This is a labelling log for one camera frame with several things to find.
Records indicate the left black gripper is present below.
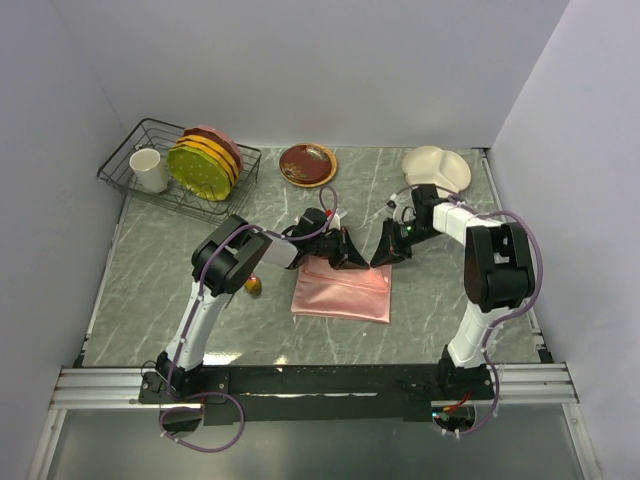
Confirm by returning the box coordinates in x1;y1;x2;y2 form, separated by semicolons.
308;227;369;271

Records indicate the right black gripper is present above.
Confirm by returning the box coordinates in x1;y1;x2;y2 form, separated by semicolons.
370;218;442;268

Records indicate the pink satin napkin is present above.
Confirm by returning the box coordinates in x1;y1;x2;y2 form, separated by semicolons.
291;257;392;324

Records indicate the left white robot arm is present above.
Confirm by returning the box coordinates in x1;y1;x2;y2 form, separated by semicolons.
156;208;369;402

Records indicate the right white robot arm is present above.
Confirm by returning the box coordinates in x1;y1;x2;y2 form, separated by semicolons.
370;184;542;399

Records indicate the cream divided plate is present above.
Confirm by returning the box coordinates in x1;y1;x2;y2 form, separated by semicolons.
402;146;472;198

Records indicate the dark red decorated plate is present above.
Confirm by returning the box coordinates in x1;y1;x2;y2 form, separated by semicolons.
279;143;338;188

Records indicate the iridescent metal spoon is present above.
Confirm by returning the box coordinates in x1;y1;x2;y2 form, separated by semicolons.
244;275;263;297

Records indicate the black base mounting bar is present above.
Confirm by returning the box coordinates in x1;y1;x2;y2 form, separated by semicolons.
139;364;495;426

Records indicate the green polka dot plate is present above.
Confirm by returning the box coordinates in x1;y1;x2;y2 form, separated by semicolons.
167;145;232;202

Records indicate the orange plate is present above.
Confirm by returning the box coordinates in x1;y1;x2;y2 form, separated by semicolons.
176;134;241;186

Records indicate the dark pink plate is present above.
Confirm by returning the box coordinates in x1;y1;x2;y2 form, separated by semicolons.
182;125;244;173

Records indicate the white cup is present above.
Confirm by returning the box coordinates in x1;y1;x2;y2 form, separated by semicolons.
129;148;169;193

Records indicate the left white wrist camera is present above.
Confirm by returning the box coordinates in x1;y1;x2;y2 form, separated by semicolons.
326;207;348;229

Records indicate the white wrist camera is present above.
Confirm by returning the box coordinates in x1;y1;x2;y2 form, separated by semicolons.
386;194;414;224
326;207;348;229

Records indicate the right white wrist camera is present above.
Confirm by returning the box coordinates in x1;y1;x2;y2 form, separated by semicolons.
386;194;414;224

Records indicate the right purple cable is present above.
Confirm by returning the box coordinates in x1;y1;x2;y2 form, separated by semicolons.
387;183;545;441

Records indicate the black wire dish rack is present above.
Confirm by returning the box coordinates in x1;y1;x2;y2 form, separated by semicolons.
97;118;262;225

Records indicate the aluminium frame rail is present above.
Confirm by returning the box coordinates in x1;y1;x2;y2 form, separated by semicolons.
49;364;579;410

